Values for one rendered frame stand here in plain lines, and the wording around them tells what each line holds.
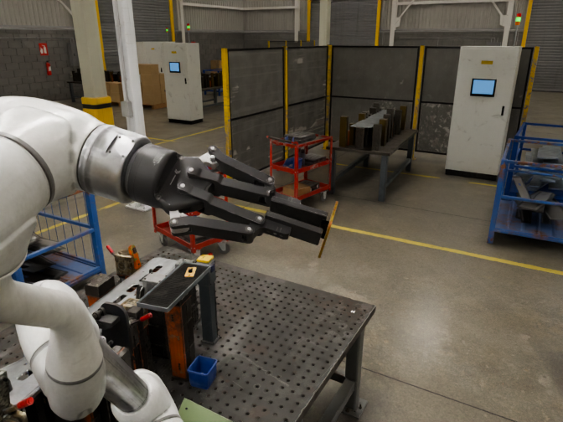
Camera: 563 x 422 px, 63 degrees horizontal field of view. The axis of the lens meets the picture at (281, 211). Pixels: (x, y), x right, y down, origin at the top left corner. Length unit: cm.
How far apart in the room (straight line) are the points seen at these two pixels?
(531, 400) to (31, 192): 323
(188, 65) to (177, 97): 90
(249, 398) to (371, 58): 761
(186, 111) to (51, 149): 1183
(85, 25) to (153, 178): 862
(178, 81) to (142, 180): 1187
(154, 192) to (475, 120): 739
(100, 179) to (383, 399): 276
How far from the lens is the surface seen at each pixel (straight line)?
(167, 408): 159
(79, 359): 92
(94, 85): 917
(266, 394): 210
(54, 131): 59
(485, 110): 778
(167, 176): 58
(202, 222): 54
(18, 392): 189
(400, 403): 317
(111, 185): 58
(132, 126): 611
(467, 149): 791
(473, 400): 332
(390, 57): 889
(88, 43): 914
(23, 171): 55
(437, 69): 869
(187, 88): 1227
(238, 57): 666
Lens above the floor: 212
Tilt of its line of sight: 21 degrees down
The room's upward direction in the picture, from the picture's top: straight up
